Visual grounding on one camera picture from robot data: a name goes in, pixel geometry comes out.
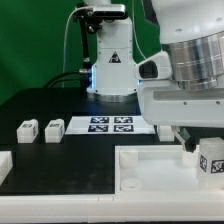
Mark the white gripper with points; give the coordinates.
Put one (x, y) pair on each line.
(161, 102)

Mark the white square tabletop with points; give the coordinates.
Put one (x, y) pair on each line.
(160, 173)

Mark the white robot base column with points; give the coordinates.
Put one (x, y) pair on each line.
(112, 75)

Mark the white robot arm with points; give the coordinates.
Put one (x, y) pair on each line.
(182, 86)

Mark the white sheet with AprilTags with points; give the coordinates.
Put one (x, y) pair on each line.
(79, 125)

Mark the white U-shaped obstacle fence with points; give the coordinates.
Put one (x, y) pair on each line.
(102, 208)

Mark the black camera on stand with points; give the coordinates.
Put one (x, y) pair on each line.
(90, 18)

